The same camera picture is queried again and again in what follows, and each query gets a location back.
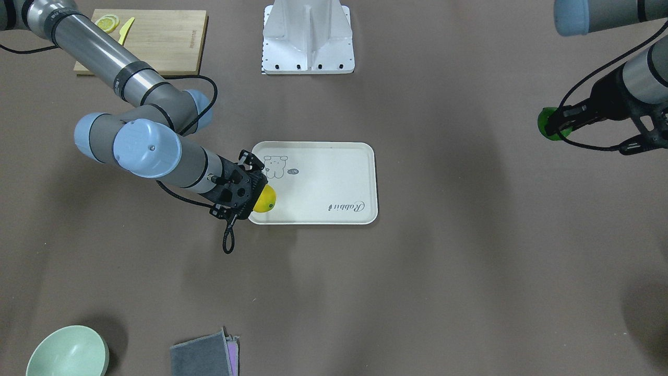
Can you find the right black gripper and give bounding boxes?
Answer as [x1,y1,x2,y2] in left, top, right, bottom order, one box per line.
[200,149,268,220]

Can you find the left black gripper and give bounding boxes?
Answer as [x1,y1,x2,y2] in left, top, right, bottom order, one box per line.
[550,76,630,137]

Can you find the green lime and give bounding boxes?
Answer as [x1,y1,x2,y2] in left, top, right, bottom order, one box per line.
[537,107,563,141]

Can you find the yellow lemon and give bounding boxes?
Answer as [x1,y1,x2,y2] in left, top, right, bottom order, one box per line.
[253,185,277,213]

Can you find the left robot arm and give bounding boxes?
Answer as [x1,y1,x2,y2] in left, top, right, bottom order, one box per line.
[538,1,666,140]

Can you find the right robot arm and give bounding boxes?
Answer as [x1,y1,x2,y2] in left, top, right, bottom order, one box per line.
[2,1,269,221]

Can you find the white rabbit tray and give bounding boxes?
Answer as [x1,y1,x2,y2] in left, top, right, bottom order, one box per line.
[249,141,378,225]

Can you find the wooden cutting board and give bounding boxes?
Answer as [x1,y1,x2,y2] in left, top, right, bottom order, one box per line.
[91,9,208,76]

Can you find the yellow plastic knife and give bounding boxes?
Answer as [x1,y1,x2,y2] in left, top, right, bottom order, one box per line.
[118,17,136,45]

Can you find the purple cloth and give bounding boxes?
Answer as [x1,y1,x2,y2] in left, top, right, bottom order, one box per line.
[225,336,240,376]

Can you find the lemon slice upper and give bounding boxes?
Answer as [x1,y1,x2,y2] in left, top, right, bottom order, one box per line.
[95,14,120,34]

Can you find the grey folded cloth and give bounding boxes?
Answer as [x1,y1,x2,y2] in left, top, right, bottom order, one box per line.
[170,330,239,375]

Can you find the mint green bowl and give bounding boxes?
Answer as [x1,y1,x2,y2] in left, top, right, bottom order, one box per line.
[25,325,110,375]

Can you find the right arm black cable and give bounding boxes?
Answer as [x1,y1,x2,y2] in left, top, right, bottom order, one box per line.
[0,44,236,255]

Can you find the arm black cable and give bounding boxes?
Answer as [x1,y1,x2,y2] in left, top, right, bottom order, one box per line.
[0,44,236,255]
[557,21,668,152]

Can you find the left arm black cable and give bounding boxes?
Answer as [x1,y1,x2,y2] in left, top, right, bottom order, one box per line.
[557,21,668,152]

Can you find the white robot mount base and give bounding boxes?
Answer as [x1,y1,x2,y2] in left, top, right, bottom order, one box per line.
[261,1,355,75]

